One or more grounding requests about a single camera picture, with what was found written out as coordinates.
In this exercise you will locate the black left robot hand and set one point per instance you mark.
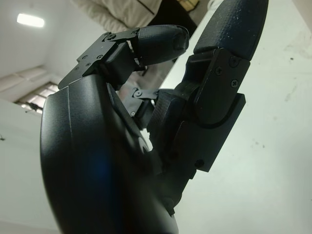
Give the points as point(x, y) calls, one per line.
point(97, 146)

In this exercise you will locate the person in beige jacket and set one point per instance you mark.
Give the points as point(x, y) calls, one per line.
point(122, 12)

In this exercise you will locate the rectangular ceiling light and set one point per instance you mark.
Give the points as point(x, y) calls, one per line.
point(31, 20)

